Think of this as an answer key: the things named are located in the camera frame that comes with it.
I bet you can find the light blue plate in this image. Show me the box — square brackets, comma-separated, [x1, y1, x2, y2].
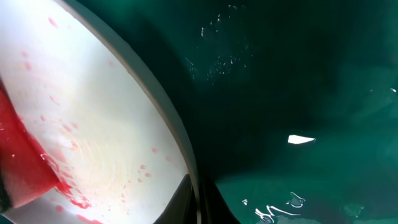
[1, 0, 202, 223]

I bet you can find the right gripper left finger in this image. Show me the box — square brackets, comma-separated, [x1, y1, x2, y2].
[154, 174, 196, 224]

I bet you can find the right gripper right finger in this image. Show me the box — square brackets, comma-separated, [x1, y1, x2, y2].
[200, 178, 240, 224]

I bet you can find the teal plastic serving tray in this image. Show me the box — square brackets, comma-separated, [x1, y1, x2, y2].
[79, 0, 397, 223]

